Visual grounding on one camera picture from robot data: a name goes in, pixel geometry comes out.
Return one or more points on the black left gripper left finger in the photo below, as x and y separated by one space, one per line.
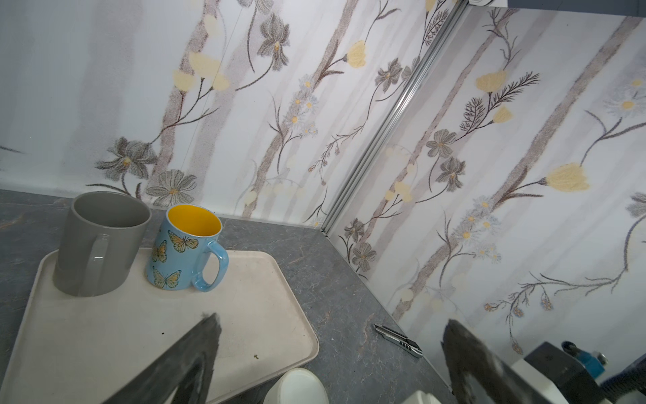
182 374

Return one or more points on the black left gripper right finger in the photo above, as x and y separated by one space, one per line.
468 358

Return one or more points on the blue butterfly mug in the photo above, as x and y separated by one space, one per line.
186 252

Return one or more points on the grey ceramic mug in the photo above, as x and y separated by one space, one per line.
101 238

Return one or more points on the cream white mug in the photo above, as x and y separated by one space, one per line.
420 397

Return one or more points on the white black two-tone mug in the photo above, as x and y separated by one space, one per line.
297 386

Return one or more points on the beige plastic tray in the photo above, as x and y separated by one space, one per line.
82 350

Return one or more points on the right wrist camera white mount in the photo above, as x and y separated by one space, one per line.
567 374

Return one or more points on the aluminium corner frame post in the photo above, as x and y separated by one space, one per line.
391 121

